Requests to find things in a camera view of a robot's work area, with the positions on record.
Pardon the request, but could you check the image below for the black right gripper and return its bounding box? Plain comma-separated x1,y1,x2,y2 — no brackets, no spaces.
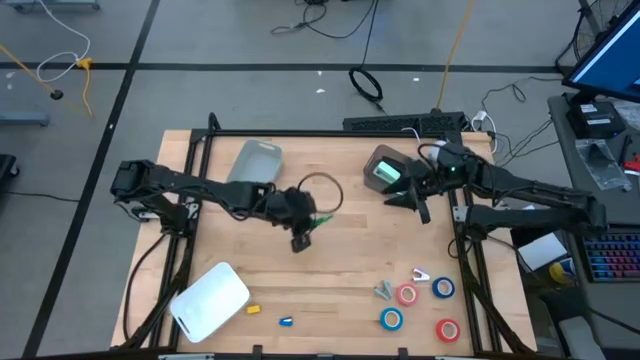
383,158,449,225

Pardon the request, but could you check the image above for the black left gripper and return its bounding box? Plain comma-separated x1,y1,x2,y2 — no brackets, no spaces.
264,187,319,254

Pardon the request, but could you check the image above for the mint green stapler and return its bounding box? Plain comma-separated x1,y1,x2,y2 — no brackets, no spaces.
372,160,402,185

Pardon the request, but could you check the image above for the pink tape roll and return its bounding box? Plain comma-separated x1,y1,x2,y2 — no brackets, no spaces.
395,282,420,307

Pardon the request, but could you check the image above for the dark blue tape roll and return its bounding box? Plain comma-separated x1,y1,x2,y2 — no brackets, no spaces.
431,276,456,300

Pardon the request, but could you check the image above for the light blue tape roll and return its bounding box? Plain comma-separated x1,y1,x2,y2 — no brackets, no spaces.
379,307,405,332

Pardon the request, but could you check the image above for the red tape roll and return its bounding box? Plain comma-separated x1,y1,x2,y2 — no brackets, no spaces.
435,318,462,344

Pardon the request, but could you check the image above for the smoky transparent plastic bin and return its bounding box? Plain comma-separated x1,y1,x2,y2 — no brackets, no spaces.
362,144,419,195

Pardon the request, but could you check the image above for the light grey plastic bin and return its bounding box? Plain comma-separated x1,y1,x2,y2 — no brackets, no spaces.
226,139,284,185

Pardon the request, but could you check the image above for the black perforated metal box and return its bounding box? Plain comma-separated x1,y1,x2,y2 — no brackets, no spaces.
342,111,467,136

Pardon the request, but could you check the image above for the white power plug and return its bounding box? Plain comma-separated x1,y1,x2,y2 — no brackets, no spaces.
471,109,497,151

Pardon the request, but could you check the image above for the white paper box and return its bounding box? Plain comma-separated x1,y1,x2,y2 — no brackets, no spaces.
517,232,569,272

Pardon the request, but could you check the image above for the grey desk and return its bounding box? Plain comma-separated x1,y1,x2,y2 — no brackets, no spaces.
547,93,640,226

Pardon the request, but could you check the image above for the clear plastic bag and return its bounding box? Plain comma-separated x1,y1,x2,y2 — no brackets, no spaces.
574,138,633,193

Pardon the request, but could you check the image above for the black mini computer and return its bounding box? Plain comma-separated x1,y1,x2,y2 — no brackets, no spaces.
565,101,627,140

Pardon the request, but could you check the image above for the backlit colourful keyboard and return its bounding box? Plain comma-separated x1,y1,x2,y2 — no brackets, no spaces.
581,231,640,284

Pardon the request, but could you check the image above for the grey chair seat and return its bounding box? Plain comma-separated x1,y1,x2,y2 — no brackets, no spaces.
557,314,609,360

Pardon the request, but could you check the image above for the computer monitor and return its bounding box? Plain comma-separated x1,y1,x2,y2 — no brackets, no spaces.
562,0,640,105

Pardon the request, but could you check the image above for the black floor fan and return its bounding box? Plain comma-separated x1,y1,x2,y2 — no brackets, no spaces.
554,0,636,76

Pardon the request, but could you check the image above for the grey cart base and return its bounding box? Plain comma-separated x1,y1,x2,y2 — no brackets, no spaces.
4,0,101,12
0,110,50,127

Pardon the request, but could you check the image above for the black floor object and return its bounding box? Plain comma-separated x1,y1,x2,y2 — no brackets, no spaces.
0,153,20,194

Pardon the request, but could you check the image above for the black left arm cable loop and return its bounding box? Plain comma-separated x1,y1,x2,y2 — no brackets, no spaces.
297,171,345,215

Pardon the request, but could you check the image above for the black aluminium table frame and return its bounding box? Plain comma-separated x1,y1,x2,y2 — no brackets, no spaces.
119,112,536,360

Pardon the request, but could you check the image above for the coiled black floor cable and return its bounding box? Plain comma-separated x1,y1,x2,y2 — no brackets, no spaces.
348,67,386,114

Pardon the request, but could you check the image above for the long orange floor cable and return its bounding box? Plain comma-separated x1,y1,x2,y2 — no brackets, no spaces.
436,0,476,112

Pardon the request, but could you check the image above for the thin black floor cable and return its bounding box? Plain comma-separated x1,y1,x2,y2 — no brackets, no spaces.
269,0,380,69

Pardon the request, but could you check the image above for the yellow cable with connector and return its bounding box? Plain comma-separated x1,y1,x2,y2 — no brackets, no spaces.
0,43,96,119

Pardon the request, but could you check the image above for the white floor cable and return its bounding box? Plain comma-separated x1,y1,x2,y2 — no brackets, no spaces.
35,0,92,84

